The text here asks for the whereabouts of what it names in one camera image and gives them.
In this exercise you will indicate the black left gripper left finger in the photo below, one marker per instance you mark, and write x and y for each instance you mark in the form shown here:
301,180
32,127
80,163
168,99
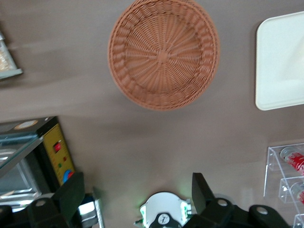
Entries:
61,204

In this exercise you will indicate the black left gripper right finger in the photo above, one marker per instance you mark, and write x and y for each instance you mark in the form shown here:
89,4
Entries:
209,211

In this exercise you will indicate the beige plastic tray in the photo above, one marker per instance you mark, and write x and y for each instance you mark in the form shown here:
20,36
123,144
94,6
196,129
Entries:
273,71

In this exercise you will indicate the round brown wicker basket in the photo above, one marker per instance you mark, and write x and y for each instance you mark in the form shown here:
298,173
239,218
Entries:
164,57

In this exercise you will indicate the silver metal fixture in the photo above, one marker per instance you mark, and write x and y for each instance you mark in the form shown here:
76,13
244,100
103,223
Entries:
97,206

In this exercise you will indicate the black food warmer appliance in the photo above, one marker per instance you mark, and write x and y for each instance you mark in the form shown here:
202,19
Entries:
55,142

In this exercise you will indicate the clear acrylic bottle rack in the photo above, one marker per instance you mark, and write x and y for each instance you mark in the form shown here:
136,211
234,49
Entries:
273,164

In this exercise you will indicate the red soda bottle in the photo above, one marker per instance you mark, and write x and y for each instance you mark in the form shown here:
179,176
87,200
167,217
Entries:
295,161

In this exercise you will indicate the clear bagged snack packet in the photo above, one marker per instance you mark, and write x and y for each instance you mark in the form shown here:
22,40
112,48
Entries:
3,59

